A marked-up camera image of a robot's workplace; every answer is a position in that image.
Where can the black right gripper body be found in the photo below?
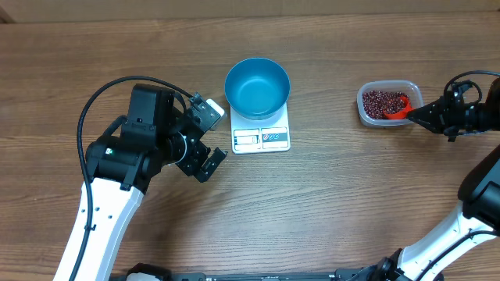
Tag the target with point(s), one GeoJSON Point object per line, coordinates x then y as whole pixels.
{"type": "Point", "coordinates": [487, 112]}

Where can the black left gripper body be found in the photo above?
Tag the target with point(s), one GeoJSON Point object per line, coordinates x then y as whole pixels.
{"type": "Point", "coordinates": [182, 152]}

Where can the red measuring scoop blue handle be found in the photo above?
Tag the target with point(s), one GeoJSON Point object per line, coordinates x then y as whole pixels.
{"type": "Point", "coordinates": [397, 108]}

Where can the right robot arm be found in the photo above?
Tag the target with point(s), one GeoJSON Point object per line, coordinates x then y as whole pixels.
{"type": "Point", "coordinates": [475, 219]}

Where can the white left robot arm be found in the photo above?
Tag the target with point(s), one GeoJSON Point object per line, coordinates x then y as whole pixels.
{"type": "Point", "coordinates": [105, 212]}

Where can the white kitchen scale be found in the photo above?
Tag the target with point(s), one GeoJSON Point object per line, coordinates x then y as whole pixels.
{"type": "Point", "coordinates": [249, 136]}

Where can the blue bowl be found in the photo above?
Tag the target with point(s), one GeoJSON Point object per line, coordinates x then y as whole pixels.
{"type": "Point", "coordinates": [257, 88]}

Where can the clear plastic container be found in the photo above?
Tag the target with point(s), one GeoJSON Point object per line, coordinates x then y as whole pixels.
{"type": "Point", "coordinates": [405, 86]}

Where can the red beans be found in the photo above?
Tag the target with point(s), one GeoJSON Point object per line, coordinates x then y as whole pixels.
{"type": "Point", "coordinates": [375, 101]}

